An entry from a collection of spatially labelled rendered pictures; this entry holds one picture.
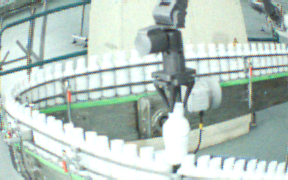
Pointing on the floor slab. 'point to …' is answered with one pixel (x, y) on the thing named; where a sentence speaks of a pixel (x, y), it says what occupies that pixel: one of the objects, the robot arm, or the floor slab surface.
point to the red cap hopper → (9, 51)
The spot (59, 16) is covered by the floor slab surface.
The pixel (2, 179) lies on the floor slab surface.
